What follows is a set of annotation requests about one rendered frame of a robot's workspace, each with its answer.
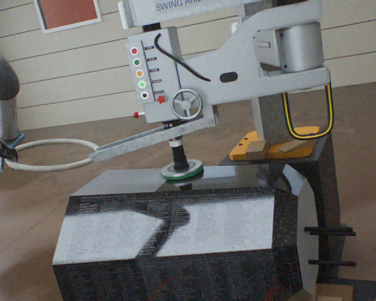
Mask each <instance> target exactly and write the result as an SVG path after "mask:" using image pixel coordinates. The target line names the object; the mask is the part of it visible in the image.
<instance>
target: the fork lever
mask: <svg viewBox="0 0 376 301"><path fill-rule="evenodd" d="M213 113H214V119H215V122H216V124H218V123H219V121H218V119H219V118H220V114H219V111H218V109H213ZM184 121H185V120H180V121H179V122H184ZM212 124H213V121H212V120H211V119H208V120H207V125H212ZM203 128H206V126H205V120H204V116H203V113H200V114H199V116H198V117H197V118H195V119H193V120H189V121H187V123H184V124H180V125H177V126H176V127H173V128H170V129H167V130H164V126H163V127H160V128H156V129H154V130H150V131H147V132H144V133H140V134H137V135H134V136H131V137H127V139H123V140H120V141H117V142H114V143H110V144H108V145H104V146H100V147H97V148H96V151H99V152H96V153H92V154H89V155H88V156H89V158H90V157H91V158H93V159H94V162H93V163H92V164H94V163H96V162H100V161H102V160H105V159H108V158H111V157H115V156H118V155H122V154H125V153H128V152H132V151H136V149H140V148H143V147H146V146H150V145H153V144H155V143H160V142H163V141H166V140H169V139H173V137H177V136H181V135H184V134H187V133H191V132H194V131H197V130H200V129H203Z"/></svg>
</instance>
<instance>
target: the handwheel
mask: <svg viewBox="0 0 376 301"><path fill-rule="evenodd" d="M181 93H191V94H194V96H193V97H191V98H190V99H185V100H183V101H181V100H177V99H175V98H176V97H177V96H178V95H179V94H181ZM196 98H197V99H198V101H199V108H198V111H197V112H196V113H195V114H194V115H193V116H190V110H189V109H190V107H191V105H192V103H191V102H192V101H194V100H195V99H196ZM174 102H175V103H177V104H180V105H182V108H183V109H185V110H186V112H187V117H185V116H181V115H180V114H179V113H178V112H177V111H176V109H175V107H174ZM202 106H203V104H202V99H201V97H200V95H199V94H198V93H197V91H195V90H193V89H190V88H182V89H179V90H177V91H176V92H175V93H174V95H173V96H172V98H171V109H172V112H173V113H174V115H175V116H176V117H177V118H179V119H182V120H185V121H189V120H193V119H195V118H197V117H198V116H199V114H200V113H201V111H202Z"/></svg>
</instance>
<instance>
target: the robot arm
mask: <svg viewBox="0 0 376 301"><path fill-rule="evenodd" d="M19 90H20V82H19V78H18V76H17V74H16V73H15V71H14V70H13V68H12V67H11V65H10V64H9V63H8V62H7V61H6V60H5V59H4V57H3V56H2V55H1V54H0V144H1V145H0V171H1V173H2V174H3V172H4V169H3V166H4V165H3V163H4V162H5V158H8V159H11V160H12V161H14V162H16V163H18V153H17V151H16V148H15V147H17V146H18V145H19V144H20V143H21V141H22V140H23V139H24V137H25V135H24V134H23V133H21V132H20V130H19V121H18V112H17V96H16V95H18V93H19Z"/></svg>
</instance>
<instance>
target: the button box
mask: <svg viewBox="0 0 376 301"><path fill-rule="evenodd" d="M124 45H125V51H126V52H127V56H128V62H129V65H130V69H131V75H132V80H133V83H134V88H135V91H136V94H137V99H138V104H139V105H143V104H148V103H151V102H155V97H154V93H153V87H152V82H151V79H150V73H149V68H148V65H147V62H146V56H145V53H144V48H143V43H142V41H135V42H130V43H126V44H124ZM132 47H136V48H138V54H136V55H132V54H131V48H132ZM135 58H138V59H140V61H141V65H140V66H134V64H133V61H134V59H135ZM139 69H141V70H142V71H143V76H142V77H138V76H137V75H136V74H135V73H136V72H137V70H139ZM141 80H143V81H144V82H145V83H146V86H145V87H144V88H140V87H139V86H138V83H139V82H140V81H141ZM143 91H146V92H147V93H148V94H149V97H148V98H147V99H143V98H142V97H141V93H142V92H143Z"/></svg>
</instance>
